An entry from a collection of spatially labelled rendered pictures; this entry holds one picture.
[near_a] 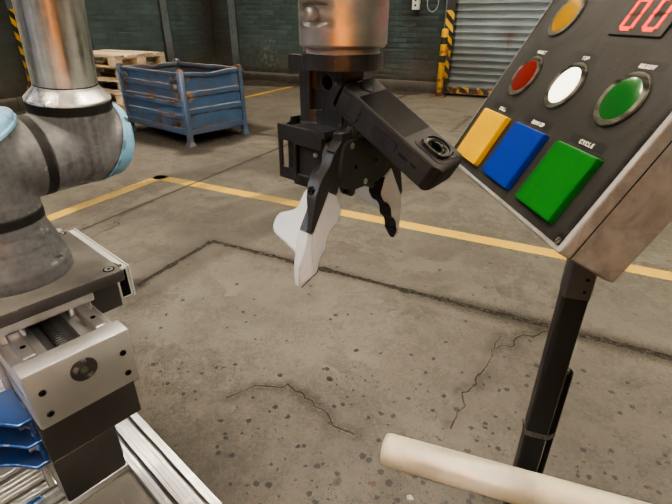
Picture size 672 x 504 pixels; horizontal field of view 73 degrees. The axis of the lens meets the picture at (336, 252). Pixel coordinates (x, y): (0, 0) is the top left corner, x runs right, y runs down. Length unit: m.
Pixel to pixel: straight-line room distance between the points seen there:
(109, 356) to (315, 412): 0.99
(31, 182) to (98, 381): 0.29
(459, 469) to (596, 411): 1.18
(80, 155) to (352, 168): 0.47
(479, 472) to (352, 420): 0.93
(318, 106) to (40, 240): 0.48
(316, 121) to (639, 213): 0.31
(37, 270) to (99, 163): 0.18
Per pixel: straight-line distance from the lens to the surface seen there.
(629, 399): 1.92
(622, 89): 0.55
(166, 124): 5.22
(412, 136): 0.39
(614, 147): 0.51
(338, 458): 1.48
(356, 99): 0.40
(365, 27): 0.40
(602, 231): 0.50
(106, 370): 0.73
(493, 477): 0.68
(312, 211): 0.39
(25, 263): 0.76
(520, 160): 0.59
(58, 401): 0.72
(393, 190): 0.48
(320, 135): 0.41
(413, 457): 0.68
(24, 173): 0.75
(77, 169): 0.78
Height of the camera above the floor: 1.16
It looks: 27 degrees down
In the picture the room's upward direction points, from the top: straight up
